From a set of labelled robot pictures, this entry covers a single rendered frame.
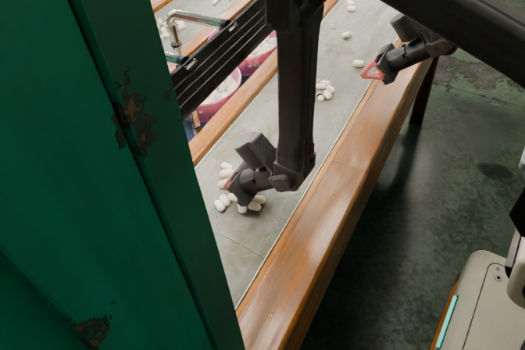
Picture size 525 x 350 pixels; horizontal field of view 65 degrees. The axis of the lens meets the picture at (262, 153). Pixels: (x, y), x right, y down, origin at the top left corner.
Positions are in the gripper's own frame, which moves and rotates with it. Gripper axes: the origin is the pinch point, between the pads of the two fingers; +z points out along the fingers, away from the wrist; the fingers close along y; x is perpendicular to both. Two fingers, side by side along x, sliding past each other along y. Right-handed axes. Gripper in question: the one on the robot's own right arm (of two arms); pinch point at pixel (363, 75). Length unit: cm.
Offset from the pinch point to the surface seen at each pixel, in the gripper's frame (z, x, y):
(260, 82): 30.5, -13.2, 2.4
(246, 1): 56, -34, -46
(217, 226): 20, -1, 53
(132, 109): -48, -35, 86
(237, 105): 31.3, -13.9, 15.2
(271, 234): 10, 7, 50
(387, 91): 2.2, 10.8, -8.4
